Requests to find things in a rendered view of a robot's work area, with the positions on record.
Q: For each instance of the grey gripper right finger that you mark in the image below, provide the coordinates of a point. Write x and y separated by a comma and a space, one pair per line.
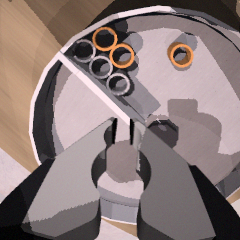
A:
180, 202

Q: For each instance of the bronze bushing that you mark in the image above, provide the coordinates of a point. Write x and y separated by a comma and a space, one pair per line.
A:
100, 46
123, 64
184, 62

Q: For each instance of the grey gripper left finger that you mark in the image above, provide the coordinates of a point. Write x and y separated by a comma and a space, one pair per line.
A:
59, 200

